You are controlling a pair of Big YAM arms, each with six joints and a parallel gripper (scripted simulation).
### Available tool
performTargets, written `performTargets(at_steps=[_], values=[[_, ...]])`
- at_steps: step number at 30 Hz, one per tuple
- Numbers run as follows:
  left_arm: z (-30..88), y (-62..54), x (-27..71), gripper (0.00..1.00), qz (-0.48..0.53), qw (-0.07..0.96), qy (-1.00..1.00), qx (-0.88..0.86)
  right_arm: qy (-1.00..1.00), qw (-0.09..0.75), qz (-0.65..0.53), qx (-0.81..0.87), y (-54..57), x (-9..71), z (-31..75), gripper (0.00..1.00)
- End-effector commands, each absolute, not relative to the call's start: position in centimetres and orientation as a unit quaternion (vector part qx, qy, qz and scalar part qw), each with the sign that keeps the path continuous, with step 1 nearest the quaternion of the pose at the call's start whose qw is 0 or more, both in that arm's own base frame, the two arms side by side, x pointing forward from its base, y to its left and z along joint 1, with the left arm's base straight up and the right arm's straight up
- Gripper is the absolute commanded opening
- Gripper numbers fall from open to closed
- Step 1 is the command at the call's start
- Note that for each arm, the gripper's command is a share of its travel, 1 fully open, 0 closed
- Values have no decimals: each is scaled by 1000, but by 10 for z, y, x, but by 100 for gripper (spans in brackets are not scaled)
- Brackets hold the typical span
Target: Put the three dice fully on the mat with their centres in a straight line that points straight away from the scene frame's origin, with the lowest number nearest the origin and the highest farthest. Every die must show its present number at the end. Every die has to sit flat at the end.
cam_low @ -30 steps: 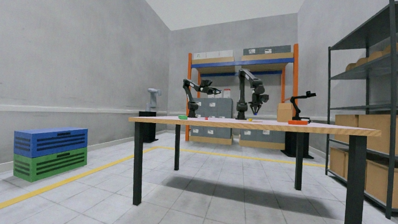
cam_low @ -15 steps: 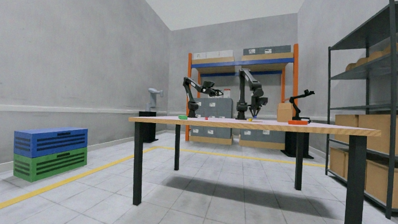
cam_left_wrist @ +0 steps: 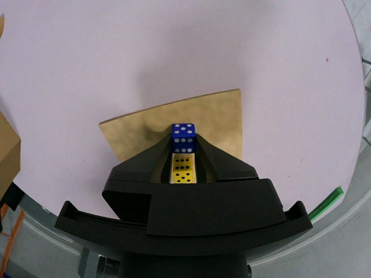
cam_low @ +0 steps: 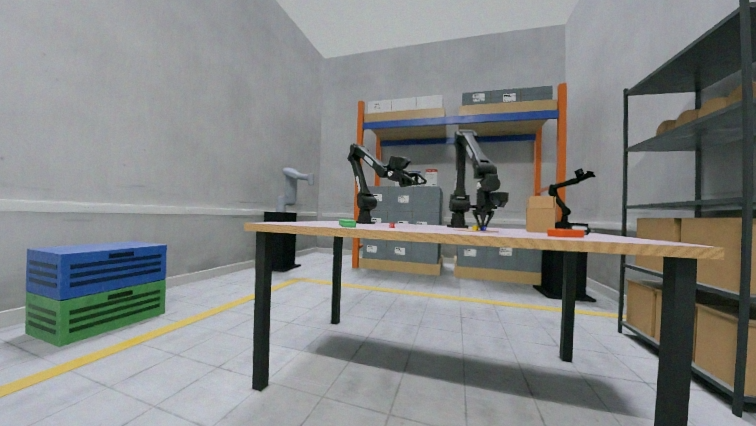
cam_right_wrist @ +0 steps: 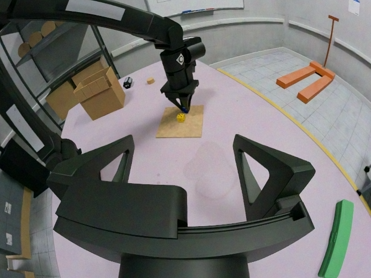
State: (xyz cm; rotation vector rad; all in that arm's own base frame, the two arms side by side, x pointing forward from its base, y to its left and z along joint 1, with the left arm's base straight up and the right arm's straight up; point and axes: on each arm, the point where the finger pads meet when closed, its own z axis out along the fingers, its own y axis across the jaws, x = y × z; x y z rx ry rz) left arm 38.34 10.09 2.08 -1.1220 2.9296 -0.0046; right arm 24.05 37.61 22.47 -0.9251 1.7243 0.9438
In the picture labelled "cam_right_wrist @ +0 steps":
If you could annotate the open brown cardboard box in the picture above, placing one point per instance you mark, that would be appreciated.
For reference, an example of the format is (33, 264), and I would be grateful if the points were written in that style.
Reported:
(101, 95)

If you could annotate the tan mottled mat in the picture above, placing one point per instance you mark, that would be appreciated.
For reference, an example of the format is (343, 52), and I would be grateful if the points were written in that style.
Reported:
(191, 127)

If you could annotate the yellow die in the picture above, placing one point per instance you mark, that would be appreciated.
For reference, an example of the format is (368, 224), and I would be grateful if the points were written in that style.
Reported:
(180, 117)

